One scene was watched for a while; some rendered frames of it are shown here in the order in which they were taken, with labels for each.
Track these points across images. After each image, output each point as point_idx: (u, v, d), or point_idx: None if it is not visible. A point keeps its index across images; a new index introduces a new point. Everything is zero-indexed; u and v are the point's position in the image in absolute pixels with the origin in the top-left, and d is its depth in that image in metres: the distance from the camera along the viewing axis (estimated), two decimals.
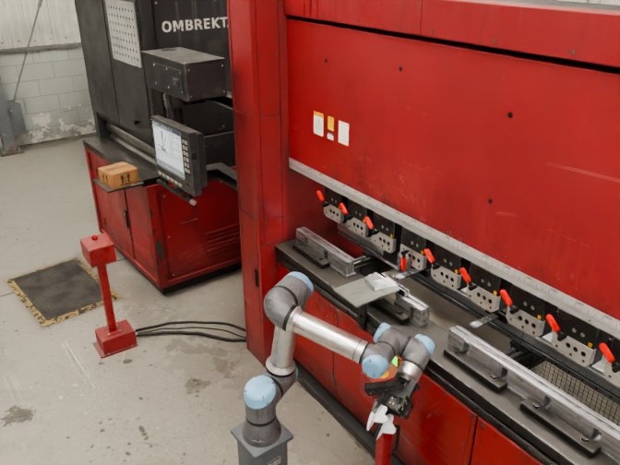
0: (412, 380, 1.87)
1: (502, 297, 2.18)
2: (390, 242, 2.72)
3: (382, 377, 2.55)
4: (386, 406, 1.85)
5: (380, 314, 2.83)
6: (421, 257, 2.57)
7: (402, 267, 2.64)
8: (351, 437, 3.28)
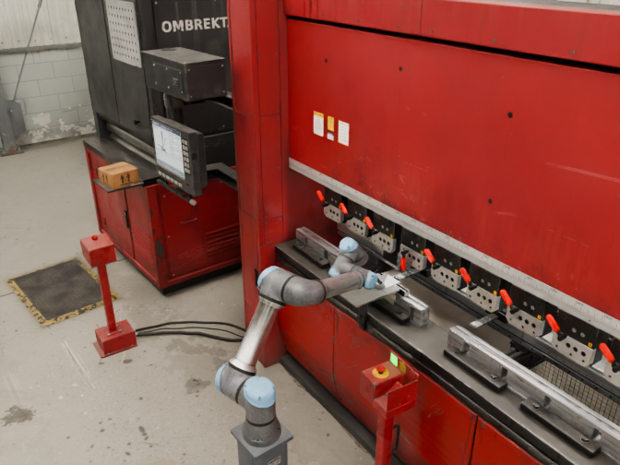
0: (369, 256, 2.69)
1: (502, 297, 2.18)
2: (390, 242, 2.72)
3: (382, 377, 2.55)
4: None
5: (380, 314, 2.83)
6: (421, 257, 2.57)
7: (402, 267, 2.64)
8: (351, 437, 3.28)
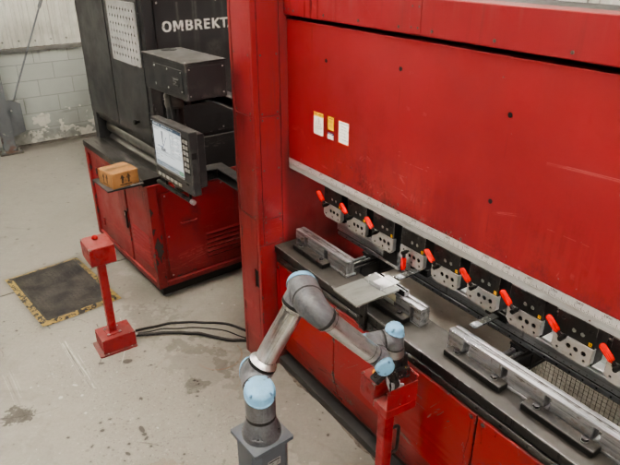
0: (404, 354, 2.43)
1: (502, 297, 2.18)
2: (390, 242, 2.72)
3: None
4: None
5: (380, 314, 2.83)
6: (421, 257, 2.57)
7: (402, 267, 2.64)
8: (351, 437, 3.28)
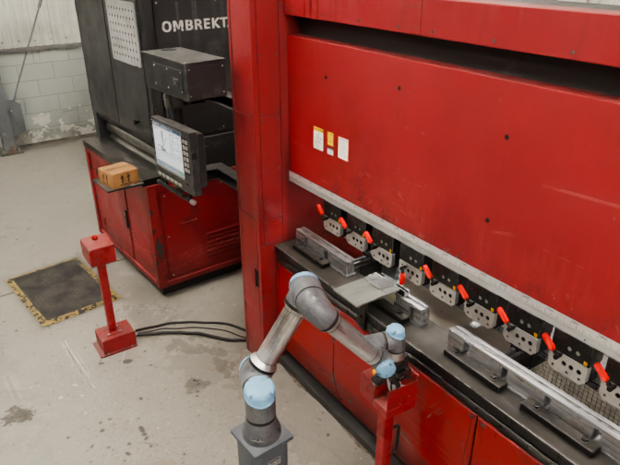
0: (405, 356, 2.44)
1: (499, 315, 2.22)
2: (389, 256, 2.75)
3: None
4: None
5: (380, 314, 2.83)
6: (419, 273, 2.60)
7: (401, 281, 2.67)
8: (351, 437, 3.28)
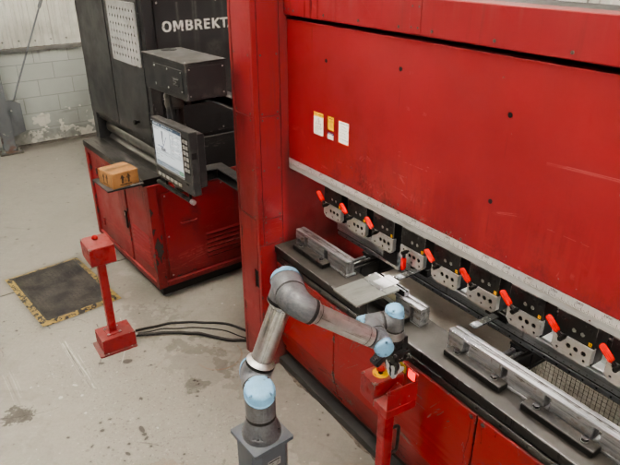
0: (404, 337, 2.39)
1: (502, 297, 2.18)
2: (390, 242, 2.72)
3: (382, 377, 2.55)
4: None
5: None
6: (421, 257, 2.57)
7: (402, 267, 2.64)
8: (351, 437, 3.28)
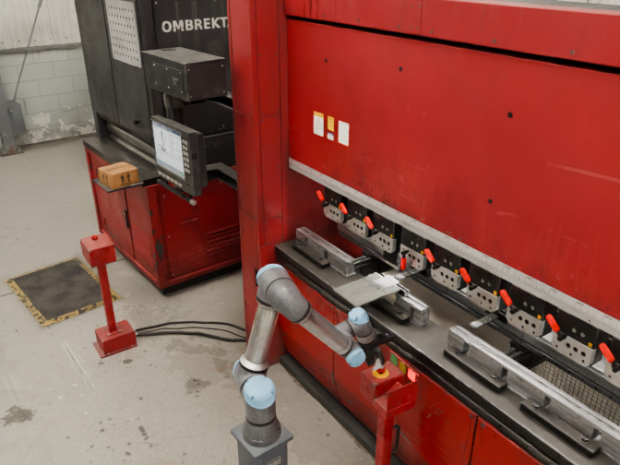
0: (357, 340, 2.46)
1: (502, 297, 2.18)
2: (390, 242, 2.72)
3: (382, 377, 2.55)
4: None
5: (380, 314, 2.83)
6: (421, 257, 2.57)
7: (402, 267, 2.64)
8: (351, 437, 3.28)
